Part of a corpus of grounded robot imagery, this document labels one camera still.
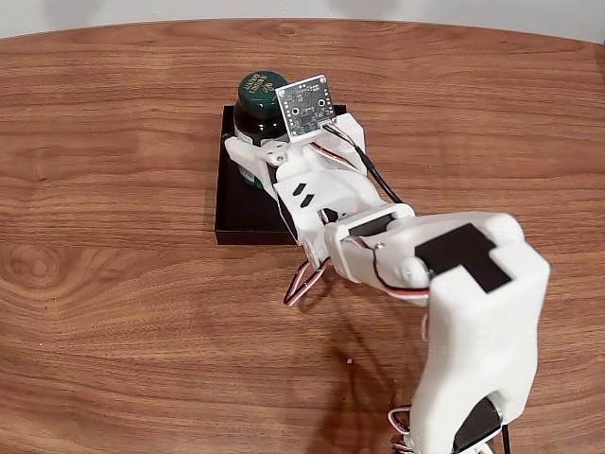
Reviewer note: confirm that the camera circuit board white mount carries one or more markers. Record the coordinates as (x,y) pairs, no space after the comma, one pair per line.
(307,106)

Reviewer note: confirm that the green-capped dark pill bottle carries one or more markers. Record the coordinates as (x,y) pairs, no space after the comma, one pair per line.
(257,109)

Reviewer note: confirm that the shallow black cardboard box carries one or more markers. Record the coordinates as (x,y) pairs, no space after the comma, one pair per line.
(236,213)

